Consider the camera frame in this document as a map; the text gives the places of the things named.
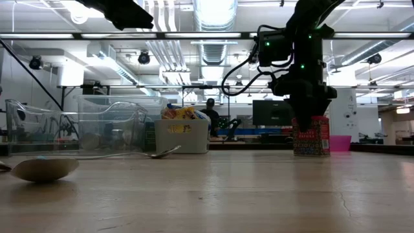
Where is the low clear plastic tray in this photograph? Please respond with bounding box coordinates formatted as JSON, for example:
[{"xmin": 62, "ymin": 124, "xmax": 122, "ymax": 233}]
[{"xmin": 5, "ymin": 98, "xmax": 149, "ymax": 155}]

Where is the small grey plastic bin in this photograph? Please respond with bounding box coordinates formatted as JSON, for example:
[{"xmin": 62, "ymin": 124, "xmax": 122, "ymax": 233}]
[{"xmin": 154, "ymin": 118, "xmax": 210, "ymax": 155}]

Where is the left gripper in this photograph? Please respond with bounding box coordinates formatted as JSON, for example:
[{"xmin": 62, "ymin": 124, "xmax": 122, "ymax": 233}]
[{"xmin": 75, "ymin": 0, "xmax": 155, "ymax": 32}]

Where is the yellow ramen pack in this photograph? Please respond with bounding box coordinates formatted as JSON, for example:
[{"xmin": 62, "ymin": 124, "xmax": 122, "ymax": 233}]
[{"xmin": 160, "ymin": 105, "xmax": 199, "ymax": 135}]

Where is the dark green spice box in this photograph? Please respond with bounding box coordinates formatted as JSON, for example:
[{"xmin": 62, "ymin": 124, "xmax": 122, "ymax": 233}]
[{"xmin": 143, "ymin": 120, "xmax": 157, "ymax": 152}]

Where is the silver ventilation duct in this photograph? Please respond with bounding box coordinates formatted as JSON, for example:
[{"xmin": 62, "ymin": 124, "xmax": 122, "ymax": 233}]
[{"xmin": 193, "ymin": 0, "xmax": 239, "ymax": 65}]

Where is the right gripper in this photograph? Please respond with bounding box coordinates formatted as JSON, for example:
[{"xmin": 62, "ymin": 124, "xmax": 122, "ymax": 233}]
[{"xmin": 267, "ymin": 66, "xmax": 338, "ymax": 134}]

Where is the pink plastic bowl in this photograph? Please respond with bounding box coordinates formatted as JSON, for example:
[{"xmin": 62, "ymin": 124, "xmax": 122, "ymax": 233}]
[{"xmin": 329, "ymin": 135, "xmax": 353, "ymax": 153}]

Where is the tall clear plastic bin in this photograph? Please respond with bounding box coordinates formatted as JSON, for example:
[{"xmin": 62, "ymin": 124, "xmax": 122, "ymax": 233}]
[{"xmin": 76, "ymin": 94, "xmax": 169, "ymax": 153}]

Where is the black horizontal frame beam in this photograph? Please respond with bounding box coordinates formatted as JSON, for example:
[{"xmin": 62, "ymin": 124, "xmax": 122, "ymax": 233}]
[{"xmin": 0, "ymin": 31, "xmax": 414, "ymax": 41}]

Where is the person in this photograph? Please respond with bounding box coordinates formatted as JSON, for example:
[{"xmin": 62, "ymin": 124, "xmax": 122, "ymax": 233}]
[{"xmin": 198, "ymin": 97, "xmax": 221, "ymax": 139}]

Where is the all-metal spoon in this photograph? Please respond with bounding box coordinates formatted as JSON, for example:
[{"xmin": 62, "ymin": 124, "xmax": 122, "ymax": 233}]
[{"xmin": 73, "ymin": 144, "xmax": 182, "ymax": 160}]

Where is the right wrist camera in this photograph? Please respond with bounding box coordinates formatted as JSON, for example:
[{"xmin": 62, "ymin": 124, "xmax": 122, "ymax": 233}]
[{"xmin": 257, "ymin": 28, "xmax": 294, "ymax": 68}]

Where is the black monitor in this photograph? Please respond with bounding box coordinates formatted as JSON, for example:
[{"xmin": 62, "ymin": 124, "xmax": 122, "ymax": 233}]
[{"xmin": 252, "ymin": 99, "xmax": 294, "ymax": 127}]

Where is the brown cylinder jar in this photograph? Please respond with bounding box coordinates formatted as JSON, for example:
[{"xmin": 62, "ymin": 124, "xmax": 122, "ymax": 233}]
[{"xmin": 80, "ymin": 131, "xmax": 102, "ymax": 151}]

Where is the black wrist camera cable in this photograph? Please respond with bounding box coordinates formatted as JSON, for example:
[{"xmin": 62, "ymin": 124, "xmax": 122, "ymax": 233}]
[{"xmin": 221, "ymin": 24, "xmax": 294, "ymax": 98}]

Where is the red patterned paprika tin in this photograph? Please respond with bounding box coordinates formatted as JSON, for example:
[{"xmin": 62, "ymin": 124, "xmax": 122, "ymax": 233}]
[{"xmin": 292, "ymin": 115, "xmax": 331, "ymax": 158}]

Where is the white pillar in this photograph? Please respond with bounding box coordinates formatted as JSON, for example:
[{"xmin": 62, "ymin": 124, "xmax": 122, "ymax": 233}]
[{"xmin": 329, "ymin": 87, "xmax": 359, "ymax": 143}]

